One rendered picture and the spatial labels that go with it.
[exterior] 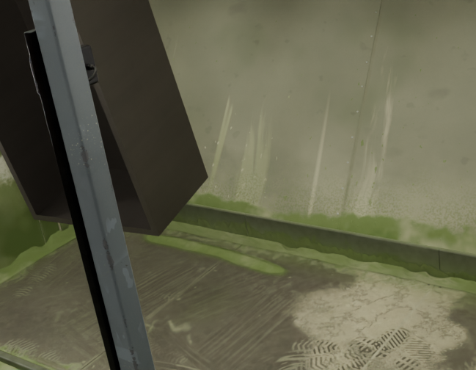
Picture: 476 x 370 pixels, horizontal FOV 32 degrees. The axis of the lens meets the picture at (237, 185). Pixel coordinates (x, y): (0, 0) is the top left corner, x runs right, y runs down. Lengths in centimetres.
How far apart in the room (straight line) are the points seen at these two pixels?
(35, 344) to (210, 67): 150
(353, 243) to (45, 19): 216
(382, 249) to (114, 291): 186
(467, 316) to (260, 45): 154
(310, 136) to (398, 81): 44
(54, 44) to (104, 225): 33
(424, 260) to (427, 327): 36
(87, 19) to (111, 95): 25
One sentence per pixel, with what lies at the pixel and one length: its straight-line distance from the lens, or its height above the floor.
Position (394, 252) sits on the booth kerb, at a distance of 323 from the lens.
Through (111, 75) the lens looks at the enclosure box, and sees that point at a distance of 259.
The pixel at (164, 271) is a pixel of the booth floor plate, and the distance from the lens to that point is 350.
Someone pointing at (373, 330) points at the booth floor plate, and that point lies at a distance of 292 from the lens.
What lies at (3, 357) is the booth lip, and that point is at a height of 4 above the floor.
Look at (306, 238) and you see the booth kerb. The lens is 342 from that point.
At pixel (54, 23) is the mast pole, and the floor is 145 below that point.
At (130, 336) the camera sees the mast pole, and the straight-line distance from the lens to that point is 159.
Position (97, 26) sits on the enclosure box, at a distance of 255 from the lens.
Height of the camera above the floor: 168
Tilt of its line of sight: 23 degrees down
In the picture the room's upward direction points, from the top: 9 degrees counter-clockwise
